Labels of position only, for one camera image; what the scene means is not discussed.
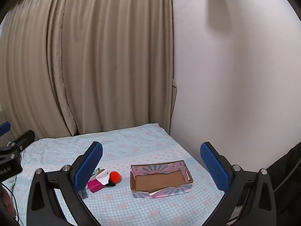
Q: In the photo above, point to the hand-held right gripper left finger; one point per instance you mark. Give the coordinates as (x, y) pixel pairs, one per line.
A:
(90, 162)

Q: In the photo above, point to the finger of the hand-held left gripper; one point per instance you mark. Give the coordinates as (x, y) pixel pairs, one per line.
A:
(24, 137)
(4, 128)

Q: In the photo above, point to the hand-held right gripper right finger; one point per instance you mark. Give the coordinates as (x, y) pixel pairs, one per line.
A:
(215, 167)

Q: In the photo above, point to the green packet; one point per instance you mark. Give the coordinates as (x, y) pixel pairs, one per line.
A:
(98, 170)

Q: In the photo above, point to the white paper piece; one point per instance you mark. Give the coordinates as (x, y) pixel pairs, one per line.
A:
(102, 176)

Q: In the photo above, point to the magenta box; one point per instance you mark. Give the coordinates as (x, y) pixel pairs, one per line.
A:
(95, 186)

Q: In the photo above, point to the orange pompom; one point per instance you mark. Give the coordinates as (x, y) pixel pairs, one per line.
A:
(115, 177)

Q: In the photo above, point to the black cloth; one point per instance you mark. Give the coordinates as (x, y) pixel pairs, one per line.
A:
(111, 184)

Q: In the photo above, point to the grey cloth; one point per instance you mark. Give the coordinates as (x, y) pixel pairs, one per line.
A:
(83, 194)

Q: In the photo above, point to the patterned cardboard box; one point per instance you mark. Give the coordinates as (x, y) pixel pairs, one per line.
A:
(160, 181)

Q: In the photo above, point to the person's left hand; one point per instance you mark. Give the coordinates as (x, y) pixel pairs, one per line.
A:
(6, 200)

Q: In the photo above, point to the light blue checked bed sheet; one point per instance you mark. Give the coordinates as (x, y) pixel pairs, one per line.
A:
(141, 150)

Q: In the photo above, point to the beige curtain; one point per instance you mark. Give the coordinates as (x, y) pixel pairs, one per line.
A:
(94, 51)

